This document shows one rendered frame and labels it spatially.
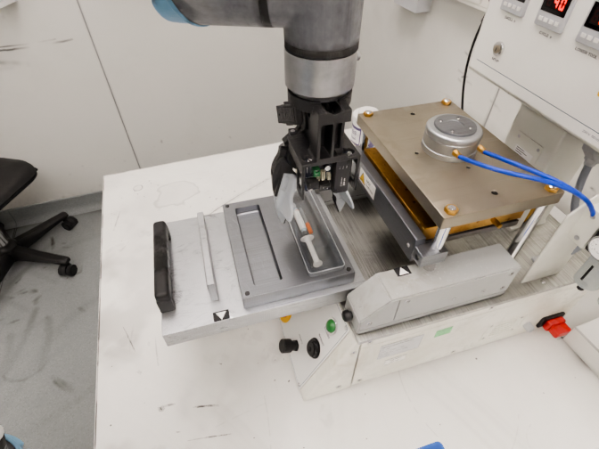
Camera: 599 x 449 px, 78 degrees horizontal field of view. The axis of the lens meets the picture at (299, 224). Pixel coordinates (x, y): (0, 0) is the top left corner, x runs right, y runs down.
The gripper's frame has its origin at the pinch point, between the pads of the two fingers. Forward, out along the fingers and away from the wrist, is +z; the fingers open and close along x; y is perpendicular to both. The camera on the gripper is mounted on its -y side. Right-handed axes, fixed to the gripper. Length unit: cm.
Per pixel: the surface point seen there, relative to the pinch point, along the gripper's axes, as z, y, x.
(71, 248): 105, -112, -90
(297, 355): 26.0, 10.0, -5.0
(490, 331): 22.5, 17.2, 29.1
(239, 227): 6.0, -5.0, -10.6
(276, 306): 7.0, 10.8, -8.2
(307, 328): 20.7, 8.3, -2.5
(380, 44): 23, -117, 71
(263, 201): 4.7, -8.7, -5.6
